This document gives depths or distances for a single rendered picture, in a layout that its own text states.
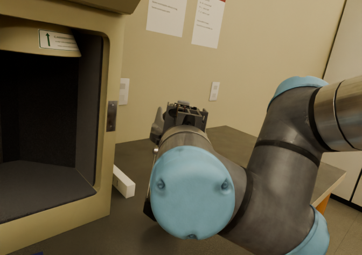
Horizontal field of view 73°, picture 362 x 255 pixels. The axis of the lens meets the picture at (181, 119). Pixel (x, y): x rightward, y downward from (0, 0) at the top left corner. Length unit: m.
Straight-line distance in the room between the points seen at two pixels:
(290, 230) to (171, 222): 0.12
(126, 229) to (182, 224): 0.43
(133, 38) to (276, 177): 0.88
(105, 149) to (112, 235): 0.19
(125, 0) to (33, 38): 0.17
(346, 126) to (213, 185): 0.14
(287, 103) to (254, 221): 0.14
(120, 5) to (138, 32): 0.59
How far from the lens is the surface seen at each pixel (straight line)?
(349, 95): 0.27
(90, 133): 0.61
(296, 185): 0.28
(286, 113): 0.31
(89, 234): 0.63
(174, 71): 1.22
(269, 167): 0.28
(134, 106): 1.12
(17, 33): 0.51
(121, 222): 0.66
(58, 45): 0.51
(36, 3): 0.48
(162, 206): 0.21
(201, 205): 0.21
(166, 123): 0.41
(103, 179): 0.61
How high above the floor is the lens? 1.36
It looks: 15 degrees down
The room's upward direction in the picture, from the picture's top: 9 degrees clockwise
